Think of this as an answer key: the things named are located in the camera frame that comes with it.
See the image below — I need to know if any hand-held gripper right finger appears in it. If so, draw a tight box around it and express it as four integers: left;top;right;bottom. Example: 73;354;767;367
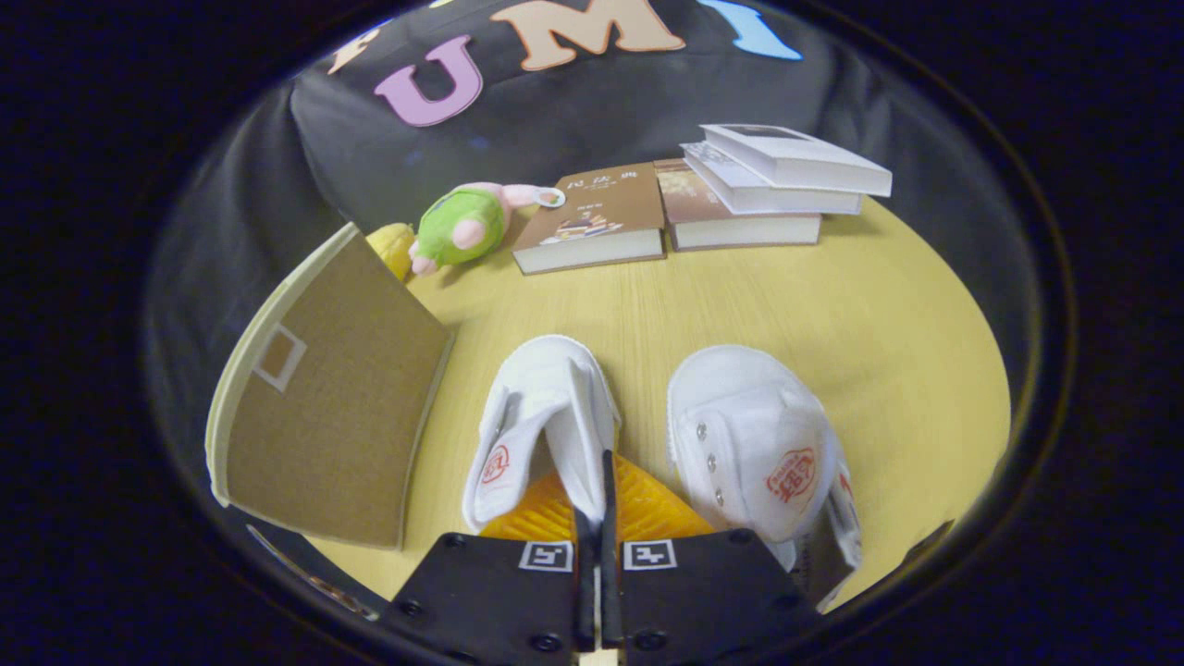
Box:
599;450;826;666

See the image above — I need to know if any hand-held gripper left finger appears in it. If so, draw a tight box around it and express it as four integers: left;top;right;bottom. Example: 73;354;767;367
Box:
377;467;600;666

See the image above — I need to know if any white canvas shoe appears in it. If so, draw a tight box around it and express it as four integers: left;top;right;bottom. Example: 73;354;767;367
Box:
461;335;623;536
666;344;864;613

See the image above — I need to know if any brown fabric storage box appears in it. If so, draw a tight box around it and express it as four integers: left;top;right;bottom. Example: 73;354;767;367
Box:
205;222;456;551

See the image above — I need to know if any green and pink plush toy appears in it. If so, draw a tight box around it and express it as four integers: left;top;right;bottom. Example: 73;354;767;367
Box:
408;182;566;277

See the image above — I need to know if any brown patterned cover book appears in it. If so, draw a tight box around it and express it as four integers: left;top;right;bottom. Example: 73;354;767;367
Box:
653;157;822;253

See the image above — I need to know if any yellow plush toy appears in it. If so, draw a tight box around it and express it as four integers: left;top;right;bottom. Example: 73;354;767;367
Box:
366;222;417;281

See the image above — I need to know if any white thick book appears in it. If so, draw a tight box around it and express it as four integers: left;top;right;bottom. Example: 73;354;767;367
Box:
680;142;863;216

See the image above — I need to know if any black backdrop cloth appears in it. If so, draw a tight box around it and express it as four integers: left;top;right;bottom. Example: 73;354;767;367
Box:
141;0;1051;556

